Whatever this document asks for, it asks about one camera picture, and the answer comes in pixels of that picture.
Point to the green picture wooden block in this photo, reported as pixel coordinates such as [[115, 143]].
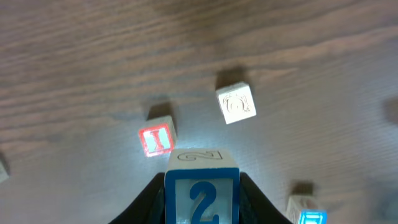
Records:
[[3, 173]]

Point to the plain engraved wooden block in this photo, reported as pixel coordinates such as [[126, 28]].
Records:
[[236, 102]]

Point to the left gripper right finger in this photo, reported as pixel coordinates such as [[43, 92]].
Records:
[[254, 206]]

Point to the blue number 2 block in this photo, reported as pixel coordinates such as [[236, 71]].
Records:
[[202, 186]]

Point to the blue picture wooden block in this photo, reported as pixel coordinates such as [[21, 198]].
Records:
[[305, 209]]

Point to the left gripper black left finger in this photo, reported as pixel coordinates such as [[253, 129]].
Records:
[[148, 207]]

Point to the red letter I block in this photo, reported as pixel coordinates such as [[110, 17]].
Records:
[[158, 136]]

